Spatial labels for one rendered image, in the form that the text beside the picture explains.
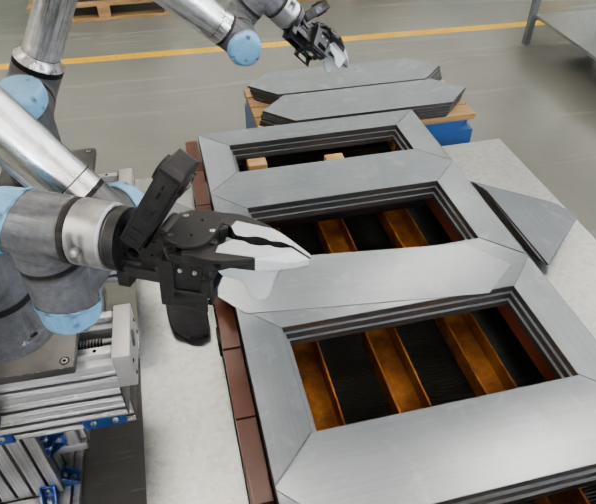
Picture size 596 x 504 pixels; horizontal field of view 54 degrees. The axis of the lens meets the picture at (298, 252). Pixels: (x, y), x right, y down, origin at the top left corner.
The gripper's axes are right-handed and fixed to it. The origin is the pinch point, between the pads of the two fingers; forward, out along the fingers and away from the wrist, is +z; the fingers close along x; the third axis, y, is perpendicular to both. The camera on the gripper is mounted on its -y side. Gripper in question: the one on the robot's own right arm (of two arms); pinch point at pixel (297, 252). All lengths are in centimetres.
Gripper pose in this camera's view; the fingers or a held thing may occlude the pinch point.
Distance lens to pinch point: 58.7
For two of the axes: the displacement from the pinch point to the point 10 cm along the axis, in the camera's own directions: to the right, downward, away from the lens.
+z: 9.7, 1.6, -1.8
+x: -2.4, 5.4, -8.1
